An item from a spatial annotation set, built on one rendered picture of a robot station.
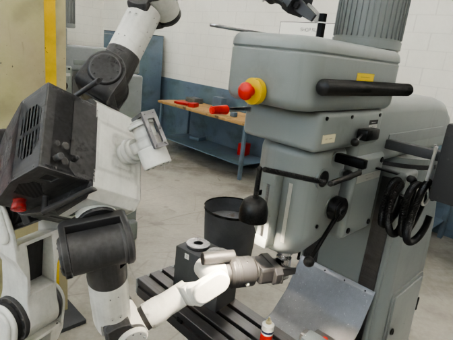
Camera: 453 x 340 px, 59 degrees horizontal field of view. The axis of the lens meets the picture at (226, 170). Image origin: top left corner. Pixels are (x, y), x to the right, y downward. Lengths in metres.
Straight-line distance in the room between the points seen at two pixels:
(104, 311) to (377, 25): 1.01
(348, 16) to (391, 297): 0.98
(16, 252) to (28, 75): 1.41
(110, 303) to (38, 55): 1.75
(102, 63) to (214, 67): 6.51
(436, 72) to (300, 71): 4.57
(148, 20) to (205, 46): 6.58
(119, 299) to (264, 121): 0.56
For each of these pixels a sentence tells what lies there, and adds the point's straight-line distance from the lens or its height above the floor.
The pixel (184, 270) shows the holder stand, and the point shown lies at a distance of 1.58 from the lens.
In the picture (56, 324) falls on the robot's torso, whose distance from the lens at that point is 1.50.
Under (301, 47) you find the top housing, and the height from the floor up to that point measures 1.86.
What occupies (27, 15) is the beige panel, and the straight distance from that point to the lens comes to 2.47.
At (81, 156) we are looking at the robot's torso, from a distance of 0.90.
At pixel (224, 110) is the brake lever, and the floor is 1.70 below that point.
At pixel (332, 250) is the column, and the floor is 1.16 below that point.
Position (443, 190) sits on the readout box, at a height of 1.55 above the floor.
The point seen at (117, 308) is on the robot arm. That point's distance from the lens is 1.01.
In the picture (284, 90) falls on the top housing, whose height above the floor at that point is 1.77.
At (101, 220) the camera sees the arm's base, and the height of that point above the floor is 1.46.
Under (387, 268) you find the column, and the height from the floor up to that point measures 1.18.
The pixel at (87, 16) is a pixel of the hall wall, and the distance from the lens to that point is 10.72.
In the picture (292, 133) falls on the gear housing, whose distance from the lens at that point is 0.99.
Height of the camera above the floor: 1.84
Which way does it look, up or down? 16 degrees down
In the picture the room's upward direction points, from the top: 6 degrees clockwise
